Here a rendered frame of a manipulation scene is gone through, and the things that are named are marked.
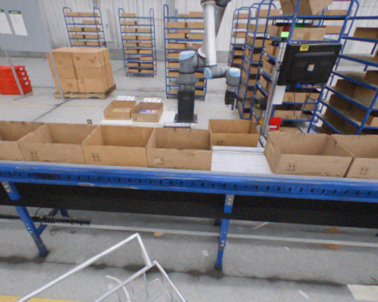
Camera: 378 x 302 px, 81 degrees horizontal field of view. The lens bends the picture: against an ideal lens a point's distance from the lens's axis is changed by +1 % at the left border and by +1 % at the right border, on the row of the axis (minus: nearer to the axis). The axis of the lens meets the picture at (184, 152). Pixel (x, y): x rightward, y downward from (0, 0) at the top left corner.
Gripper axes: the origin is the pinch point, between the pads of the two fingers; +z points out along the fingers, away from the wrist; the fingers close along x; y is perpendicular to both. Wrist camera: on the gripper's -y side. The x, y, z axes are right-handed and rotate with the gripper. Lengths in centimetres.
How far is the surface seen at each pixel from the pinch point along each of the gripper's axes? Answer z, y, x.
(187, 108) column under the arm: 13, 41, -31
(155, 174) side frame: 0, 53, 86
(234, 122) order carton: 10.4, -4.2, 0.0
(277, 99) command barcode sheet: -8.4, -41.1, -10.9
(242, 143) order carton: 13.3, -7.7, 29.3
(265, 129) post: 18.4, -35.1, -4.1
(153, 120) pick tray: 24, 76, -23
